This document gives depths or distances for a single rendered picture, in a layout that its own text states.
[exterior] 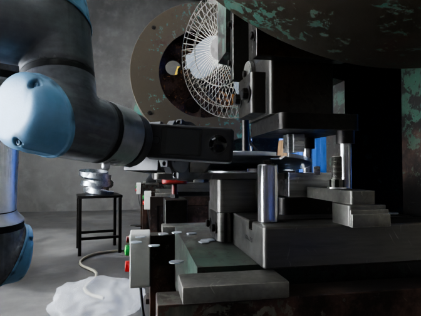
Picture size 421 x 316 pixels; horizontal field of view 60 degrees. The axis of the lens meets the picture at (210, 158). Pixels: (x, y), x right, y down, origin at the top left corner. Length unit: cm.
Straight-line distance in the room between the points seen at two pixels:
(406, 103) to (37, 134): 64
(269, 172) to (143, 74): 162
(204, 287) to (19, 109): 29
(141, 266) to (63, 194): 657
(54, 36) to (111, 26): 746
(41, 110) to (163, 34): 185
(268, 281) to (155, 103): 167
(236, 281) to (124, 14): 760
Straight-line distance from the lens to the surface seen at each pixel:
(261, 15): 46
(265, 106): 72
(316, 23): 43
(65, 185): 747
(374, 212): 58
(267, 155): 61
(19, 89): 38
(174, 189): 105
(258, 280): 50
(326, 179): 73
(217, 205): 70
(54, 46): 41
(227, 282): 49
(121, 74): 757
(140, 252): 95
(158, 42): 216
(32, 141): 37
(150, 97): 208
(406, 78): 79
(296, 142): 76
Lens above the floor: 79
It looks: 2 degrees up
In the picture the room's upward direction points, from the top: straight up
